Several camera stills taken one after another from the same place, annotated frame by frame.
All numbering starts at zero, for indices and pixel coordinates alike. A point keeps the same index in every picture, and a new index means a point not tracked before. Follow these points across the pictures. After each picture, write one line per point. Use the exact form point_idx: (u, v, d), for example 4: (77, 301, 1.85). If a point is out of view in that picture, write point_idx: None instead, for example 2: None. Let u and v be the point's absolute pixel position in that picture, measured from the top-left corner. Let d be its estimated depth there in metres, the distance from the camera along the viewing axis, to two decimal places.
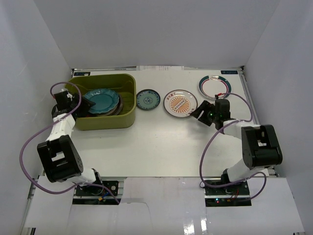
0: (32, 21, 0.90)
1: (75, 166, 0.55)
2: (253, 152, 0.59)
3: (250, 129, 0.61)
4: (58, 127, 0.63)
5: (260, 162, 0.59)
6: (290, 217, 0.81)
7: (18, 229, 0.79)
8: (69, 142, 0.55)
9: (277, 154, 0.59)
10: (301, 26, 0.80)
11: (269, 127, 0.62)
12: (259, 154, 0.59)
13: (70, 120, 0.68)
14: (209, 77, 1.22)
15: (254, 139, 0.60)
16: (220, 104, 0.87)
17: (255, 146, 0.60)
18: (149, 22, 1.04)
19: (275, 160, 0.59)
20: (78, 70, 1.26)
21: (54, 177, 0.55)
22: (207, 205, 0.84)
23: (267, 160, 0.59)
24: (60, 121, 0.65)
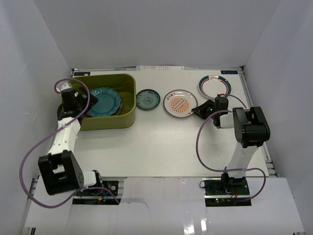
0: (32, 21, 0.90)
1: (75, 183, 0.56)
2: (242, 125, 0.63)
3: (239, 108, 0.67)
4: (61, 137, 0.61)
5: (251, 135, 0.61)
6: (290, 217, 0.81)
7: (18, 229, 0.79)
8: (71, 160, 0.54)
9: (265, 129, 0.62)
10: (301, 26, 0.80)
11: (257, 108, 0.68)
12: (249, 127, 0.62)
13: (75, 127, 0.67)
14: (209, 77, 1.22)
15: (242, 114, 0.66)
16: (219, 102, 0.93)
17: (244, 121, 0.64)
18: (149, 22, 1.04)
19: (264, 134, 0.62)
20: (78, 70, 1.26)
21: (52, 190, 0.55)
22: (207, 205, 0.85)
23: (258, 132, 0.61)
24: (64, 128, 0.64)
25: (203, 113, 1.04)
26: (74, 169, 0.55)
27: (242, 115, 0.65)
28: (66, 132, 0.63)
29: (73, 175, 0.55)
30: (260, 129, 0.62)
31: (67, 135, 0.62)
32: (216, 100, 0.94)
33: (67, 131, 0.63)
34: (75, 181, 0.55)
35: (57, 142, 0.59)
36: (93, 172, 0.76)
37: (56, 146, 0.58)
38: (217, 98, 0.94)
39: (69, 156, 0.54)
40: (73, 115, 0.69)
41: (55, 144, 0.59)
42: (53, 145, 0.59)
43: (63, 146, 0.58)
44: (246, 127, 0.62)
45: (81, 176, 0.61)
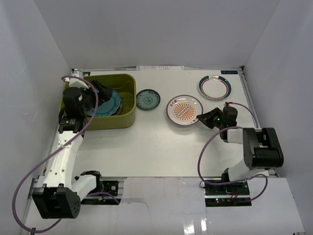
0: (32, 20, 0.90)
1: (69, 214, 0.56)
2: (253, 149, 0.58)
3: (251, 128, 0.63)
4: (59, 164, 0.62)
5: (261, 161, 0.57)
6: (290, 217, 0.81)
7: (18, 229, 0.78)
8: (65, 198, 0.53)
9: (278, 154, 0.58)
10: (301, 26, 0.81)
11: (270, 129, 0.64)
12: (260, 152, 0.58)
13: (74, 146, 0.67)
14: (209, 77, 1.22)
15: (254, 136, 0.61)
16: (228, 113, 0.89)
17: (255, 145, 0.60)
18: (149, 22, 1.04)
19: (277, 160, 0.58)
20: (78, 70, 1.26)
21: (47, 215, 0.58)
22: (207, 205, 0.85)
23: (269, 160, 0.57)
24: (63, 148, 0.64)
25: (209, 121, 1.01)
26: (68, 204, 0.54)
27: (254, 137, 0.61)
28: (64, 156, 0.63)
29: (67, 209, 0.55)
30: (272, 154, 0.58)
31: (65, 161, 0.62)
32: (224, 111, 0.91)
33: (66, 154, 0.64)
34: (70, 213, 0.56)
35: (54, 170, 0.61)
36: (94, 176, 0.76)
37: (53, 175, 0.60)
38: (226, 109, 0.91)
39: (64, 194, 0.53)
40: (76, 127, 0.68)
41: (53, 172, 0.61)
42: (51, 172, 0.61)
43: (59, 176, 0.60)
44: (257, 151, 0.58)
45: (79, 200, 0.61)
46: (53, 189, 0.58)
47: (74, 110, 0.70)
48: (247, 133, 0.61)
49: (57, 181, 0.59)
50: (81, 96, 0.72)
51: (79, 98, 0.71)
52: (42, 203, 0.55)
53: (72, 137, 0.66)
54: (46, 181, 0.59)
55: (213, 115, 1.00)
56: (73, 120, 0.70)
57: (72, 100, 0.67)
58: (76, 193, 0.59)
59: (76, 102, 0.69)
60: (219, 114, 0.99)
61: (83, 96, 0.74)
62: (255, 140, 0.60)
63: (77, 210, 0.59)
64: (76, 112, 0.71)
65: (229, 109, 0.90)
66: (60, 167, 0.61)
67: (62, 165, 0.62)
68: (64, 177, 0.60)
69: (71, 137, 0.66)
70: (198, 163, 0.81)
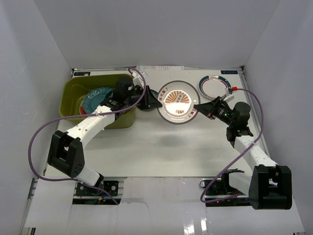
0: (32, 21, 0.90)
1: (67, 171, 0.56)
2: (260, 197, 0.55)
3: (264, 170, 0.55)
4: (87, 124, 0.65)
5: (267, 206, 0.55)
6: (291, 217, 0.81)
7: (18, 229, 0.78)
8: (76, 151, 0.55)
9: (286, 199, 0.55)
10: (301, 26, 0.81)
11: (284, 168, 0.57)
12: (267, 200, 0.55)
13: (105, 121, 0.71)
14: (209, 77, 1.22)
15: (266, 181, 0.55)
16: (241, 115, 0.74)
17: (263, 190, 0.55)
18: (149, 22, 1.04)
19: (283, 205, 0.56)
20: (78, 70, 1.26)
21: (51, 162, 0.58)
22: (207, 205, 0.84)
23: (275, 205, 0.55)
24: (96, 115, 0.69)
25: (214, 115, 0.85)
26: (74, 158, 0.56)
27: (265, 183, 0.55)
28: (93, 121, 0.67)
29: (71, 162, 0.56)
30: (280, 199, 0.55)
31: (91, 124, 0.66)
32: (236, 111, 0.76)
33: (95, 121, 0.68)
34: (70, 170, 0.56)
35: (80, 126, 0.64)
36: (97, 175, 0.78)
37: (77, 129, 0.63)
38: (238, 108, 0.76)
39: (77, 147, 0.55)
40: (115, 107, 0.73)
41: (78, 126, 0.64)
42: (76, 126, 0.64)
43: (81, 132, 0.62)
44: (265, 198, 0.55)
45: (80, 168, 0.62)
46: (70, 139, 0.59)
47: (119, 94, 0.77)
48: (259, 177, 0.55)
49: (77, 134, 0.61)
50: (130, 88, 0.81)
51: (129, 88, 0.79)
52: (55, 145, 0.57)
53: (107, 112, 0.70)
54: (69, 130, 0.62)
55: (218, 109, 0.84)
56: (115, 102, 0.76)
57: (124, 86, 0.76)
58: (83, 157, 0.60)
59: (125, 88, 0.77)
60: (224, 106, 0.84)
61: (132, 88, 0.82)
62: (265, 186, 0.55)
63: (75, 173, 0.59)
64: (119, 97, 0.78)
65: (242, 108, 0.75)
66: (85, 126, 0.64)
67: (88, 126, 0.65)
68: (84, 135, 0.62)
69: (106, 111, 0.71)
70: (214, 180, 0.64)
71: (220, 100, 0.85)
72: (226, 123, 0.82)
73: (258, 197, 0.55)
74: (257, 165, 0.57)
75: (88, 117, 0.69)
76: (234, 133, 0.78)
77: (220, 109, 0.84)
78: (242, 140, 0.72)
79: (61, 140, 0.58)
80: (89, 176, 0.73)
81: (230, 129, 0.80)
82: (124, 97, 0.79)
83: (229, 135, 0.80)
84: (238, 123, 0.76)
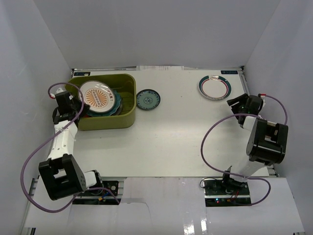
0: (32, 21, 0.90)
1: (78, 186, 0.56)
2: (256, 141, 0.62)
3: (263, 121, 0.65)
4: (60, 141, 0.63)
5: (260, 153, 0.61)
6: (290, 218, 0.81)
7: (18, 229, 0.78)
8: (72, 162, 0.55)
9: (279, 152, 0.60)
10: (301, 26, 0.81)
11: (282, 126, 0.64)
12: (261, 145, 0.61)
13: (72, 130, 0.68)
14: (209, 76, 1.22)
15: (262, 129, 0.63)
16: (252, 99, 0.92)
17: (260, 137, 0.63)
18: (149, 22, 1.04)
19: (276, 157, 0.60)
20: (78, 70, 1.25)
21: (55, 194, 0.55)
22: (207, 205, 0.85)
23: (269, 153, 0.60)
24: (62, 131, 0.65)
25: (234, 107, 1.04)
26: (75, 171, 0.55)
27: (261, 130, 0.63)
28: (63, 136, 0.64)
29: (74, 176, 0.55)
30: (275, 149, 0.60)
31: (65, 139, 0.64)
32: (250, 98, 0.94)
33: (65, 134, 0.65)
34: (79, 184, 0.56)
35: (56, 146, 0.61)
36: (93, 173, 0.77)
37: (56, 150, 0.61)
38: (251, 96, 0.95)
39: (69, 158, 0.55)
40: (70, 117, 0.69)
41: (55, 148, 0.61)
42: (53, 149, 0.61)
43: (62, 149, 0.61)
44: (260, 143, 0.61)
45: (83, 179, 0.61)
46: (58, 160, 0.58)
47: (66, 106, 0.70)
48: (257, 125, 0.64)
49: (61, 152, 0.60)
50: (72, 96, 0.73)
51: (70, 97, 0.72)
52: (49, 178, 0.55)
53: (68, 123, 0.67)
54: (50, 156, 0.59)
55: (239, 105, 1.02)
56: (66, 114, 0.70)
57: (63, 96, 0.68)
58: (80, 169, 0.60)
59: (67, 94, 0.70)
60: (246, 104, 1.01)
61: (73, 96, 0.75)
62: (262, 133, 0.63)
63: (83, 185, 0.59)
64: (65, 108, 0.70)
65: (255, 97, 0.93)
66: (61, 143, 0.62)
67: (63, 141, 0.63)
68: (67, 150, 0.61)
69: (67, 123, 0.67)
70: (203, 140, 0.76)
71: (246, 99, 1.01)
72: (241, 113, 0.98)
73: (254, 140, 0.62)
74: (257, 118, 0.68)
75: (55, 138, 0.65)
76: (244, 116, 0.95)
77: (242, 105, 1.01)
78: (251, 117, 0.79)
79: (51, 168, 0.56)
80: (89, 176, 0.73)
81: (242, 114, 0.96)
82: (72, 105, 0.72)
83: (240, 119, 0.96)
84: (250, 107, 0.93)
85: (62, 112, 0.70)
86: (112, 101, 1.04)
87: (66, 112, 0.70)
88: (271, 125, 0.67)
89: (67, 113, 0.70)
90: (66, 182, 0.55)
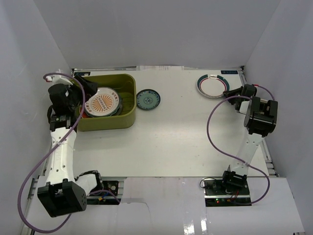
0: (32, 20, 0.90)
1: (78, 207, 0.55)
2: (252, 113, 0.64)
3: (257, 97, 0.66)
4: (58, 160, 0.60)
5: (256, 124, 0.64)
6: (291, 218, 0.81)
7: (18, 229, 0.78)
8: (73, 189, 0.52)
9: (272, 122, 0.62)
10: (301, 26, 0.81)
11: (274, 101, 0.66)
12: (257, 116, 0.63)
13: (70, 143, 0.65)
14: (208, 75, 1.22)
15: (257, 103, 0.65)
16: (246, 88, 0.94)
17: (256, 109, 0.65)
18: (149, 22, 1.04)
19: (269, 127, 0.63)
20: (77, 70, 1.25)
21: (55, 213, 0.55)
22: (207, 205, 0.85)
23: (263, 124, 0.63)
24: (59, 145, 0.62)
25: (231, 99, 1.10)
26: (77, 197, 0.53)
27: (256, 104, 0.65)
28: (62, 153, 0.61)
29: (75, 201, 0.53)
30: (268, 119, 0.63)
31: (64, 157, 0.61)
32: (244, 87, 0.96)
33: (64, 151, 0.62)
34: (80, 206, 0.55)
35: (55, 167, 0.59)
36: (93, 175, 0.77)
37: (55, 172, 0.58)
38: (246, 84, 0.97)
39: (70, 185, 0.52)
40: (67, 123, 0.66)
41: (54, 169, 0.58)
42: (51, 170, 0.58)
43: (62, 172, 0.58)
44: (255, 115, 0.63)
45: (84, 195, 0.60)
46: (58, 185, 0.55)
47: (62, 108, 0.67)
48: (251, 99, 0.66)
49: (61, 176, 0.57)
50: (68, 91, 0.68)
51: (66, 93, 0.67)
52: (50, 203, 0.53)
53: (66, 133, 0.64)
54: (49, 180, 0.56)
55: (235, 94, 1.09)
56: (63, 117, 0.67)
57: (59, 96, 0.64)
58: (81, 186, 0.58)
59: (63, 92, 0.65)
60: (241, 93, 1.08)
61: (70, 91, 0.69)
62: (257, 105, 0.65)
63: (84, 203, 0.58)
64: (63, 110, 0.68)
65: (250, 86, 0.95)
66: (60, 163, 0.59)
67: (61, 161, 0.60)
68: (67, 173, 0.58)
69: (65, 134, 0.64)
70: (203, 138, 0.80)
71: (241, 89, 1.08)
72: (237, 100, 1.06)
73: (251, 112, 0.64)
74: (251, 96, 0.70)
75: (52, 153, 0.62)
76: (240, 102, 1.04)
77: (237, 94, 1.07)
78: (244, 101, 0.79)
79: (50, 191, 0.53)
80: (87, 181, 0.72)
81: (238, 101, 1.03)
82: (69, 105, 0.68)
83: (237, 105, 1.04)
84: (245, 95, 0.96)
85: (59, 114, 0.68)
86: (118, 100, 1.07)
87: (63, 114, 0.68)
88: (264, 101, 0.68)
89: (64, 116, 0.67)
90: (67, 204, 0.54)
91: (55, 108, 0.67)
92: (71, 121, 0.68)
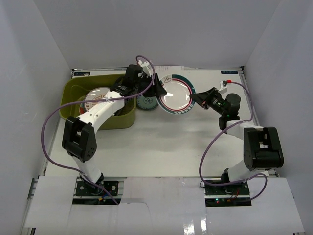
0: (32, 21, 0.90)
1: (81, 154, 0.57)
2: (253, 155, 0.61)
3: (253, 130, 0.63)
4: (97, 109, 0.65)
5: (260, 164, 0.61)
6: (290, 218, 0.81)
7: (18, 229, 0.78)
8: (88, 134, 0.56)
9: (278, 157, 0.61)
10: (301, 26, 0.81)
11: (271, 129, 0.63)
12: (259, 156, 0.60)
13: (114, 105, 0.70)
14: (163, 81, 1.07)
15: (254, 139, 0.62)
16: (231, 105, 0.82)
17: (256, 148, 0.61)
18: (149, 22, 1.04)
19: (275, 163, 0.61)
20: (78, 70, 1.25)
21: (65, 146, 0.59)
22: (207, 205, 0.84)
23: (268, 162, 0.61)
24: (106, 101, 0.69)
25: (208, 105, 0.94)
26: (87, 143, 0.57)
27: (254, 142, 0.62)
28: (103, 106, 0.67)
29: (83, 146, 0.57)
30: (272, 155, 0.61)
31: (102, 109, 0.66)
32: (228, 102, 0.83)
33: (105, 106, 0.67)
34: (83, 155, 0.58)
35: (91, 111, 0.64)
36: (99, 173, 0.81)
37: (88, 114, 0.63)
38: (229, 99, 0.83)
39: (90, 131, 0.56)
40: (124, 92, 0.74)
41: (88, 112, 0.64)
42: (87, 112, 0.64)
43: (92, 117, 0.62)
44: (257, 155, 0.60)
45: (93, 152, 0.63)
46: (81, 124, 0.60)
47: (128, 81, 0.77)
48: (248, 136, 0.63)
49: (88, 119, 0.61)
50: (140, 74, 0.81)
51: (139, 74, 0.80)
52: (68, 132, 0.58)
53: (117, 97, 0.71)
54: (80, 116, 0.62)
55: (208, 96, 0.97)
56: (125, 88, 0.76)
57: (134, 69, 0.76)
58: (96, 142, 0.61)
59: (138, 70, 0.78)
60: (218, 96, 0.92)
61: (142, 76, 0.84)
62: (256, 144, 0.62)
63: (88, 157, 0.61)
64: (128, 83, 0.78)
65: (233, 100, 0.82)
66: (96, 112, 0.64)
67: (99, 111, 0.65)
68: (95, 121, 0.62)
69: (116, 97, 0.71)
70: (201, 161, 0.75)
71: (215, 91, 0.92)
72: (218, 112, 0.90)
73: (252, 155, 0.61)
74: (245, 127, 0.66)
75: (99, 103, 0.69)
76: (223, 119, 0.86)
77: (214, 99, 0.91)
78: (232, 122, 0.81)
79: (74, 125, 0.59)
80: (93, 171, 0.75)
81: (221, 118, 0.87)
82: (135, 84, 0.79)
83: (221, 124, 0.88)
84: (229, 112, 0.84)
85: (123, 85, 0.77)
86: None
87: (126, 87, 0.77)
88: (259, 129, 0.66)
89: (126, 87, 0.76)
90: (77, 145, 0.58)
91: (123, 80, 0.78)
92: (127, 92, 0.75)
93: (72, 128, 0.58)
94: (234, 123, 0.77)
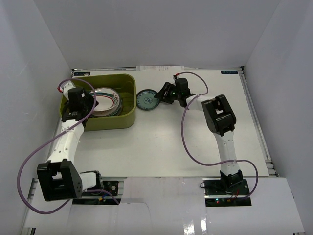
0: (32, 21, 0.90)
1: (72, 192, 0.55)
2: (214, 121, 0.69)
3: (207, 101, 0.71)
4: (63, 144, 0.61)
5: (222, 127, 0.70)
6: (291, 218, 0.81)
7: (18, 229, 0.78)
8: (70, 171, 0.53)
9: (232, 116, 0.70)
10: (300, 27, 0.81)
11: (221, 97, 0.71)
12: (219, 121, 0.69)
13: (77, 132, 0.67)
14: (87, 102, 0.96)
15: (211, 108, 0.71)
16: (180, 84, 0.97)
17: (214, 115, 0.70)
18: (149, 22, 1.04)
19: (232, 121, 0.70)
20: (77, 70, 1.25)
21: (49, 196, 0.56)
22: (207, 205, 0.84)
23: (228, 123, 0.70)
24: (67, 132, 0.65)
25: (168, 98, 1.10)
26: (72, 178, 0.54)
27: (211, 111, 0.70)
28: (67, 138, 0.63)
29: (71, 185, 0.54)
30: (229, 116, 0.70)
31: (68, 141, 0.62)
32: (177, 84, 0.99)
33: (69, 137, 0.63)
34: (74, 192, 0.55)
35: (58, 148, 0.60)
36: (93, 174, 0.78)
37: (57, 152, 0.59)
38: (177, 80, 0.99)
39: (68, 166, 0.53)
40: (77, 117, 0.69)
41: (56, 150, 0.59)
42: (54, 152, 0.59)
43: (63, 153, 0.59)
44: (216, 120, 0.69)
45: (80, 183, 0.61)
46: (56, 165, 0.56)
47: (76, 104, 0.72)
48: (205, 106, 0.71)
49: (61, 157, 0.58)
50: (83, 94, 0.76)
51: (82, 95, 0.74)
52: (46, 180, 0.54)
53: (75, 124, 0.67)
54: (50, 159, 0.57)
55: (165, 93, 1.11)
56: (75, 112, 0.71)
57: (75, 93, 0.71)
58: (78, 174, 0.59)
59: (79, 91, 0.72)
60: (172, 87, 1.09)
61: (85, 94, 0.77)
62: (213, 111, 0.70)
63: (78, 192, 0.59)
64: (78, 106, 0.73)
65: (180, 80, 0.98)
66: (63, 146, 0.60)
67: (66, 145, 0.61)
68: (68, 155, 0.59)
69: (74, 124, 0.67)
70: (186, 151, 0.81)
71: (167, 86, 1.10)
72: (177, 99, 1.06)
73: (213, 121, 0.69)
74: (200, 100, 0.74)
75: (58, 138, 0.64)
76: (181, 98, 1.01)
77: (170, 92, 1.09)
78: (190, 98, 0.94)
79: (49, 170, 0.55)
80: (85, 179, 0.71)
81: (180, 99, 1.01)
82: (84, 104, 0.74)
83: (182, 103, 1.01)
84: (181, 90, 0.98)
85: (73, 109, 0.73)
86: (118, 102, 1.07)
87: (76, 111, 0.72)
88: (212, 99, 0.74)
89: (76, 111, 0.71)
90: (62, 186, 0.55)
91: (69, 104, 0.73)
92: (80, 115, 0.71)
93: (48, 175, 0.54)
94: (192, 99, 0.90)
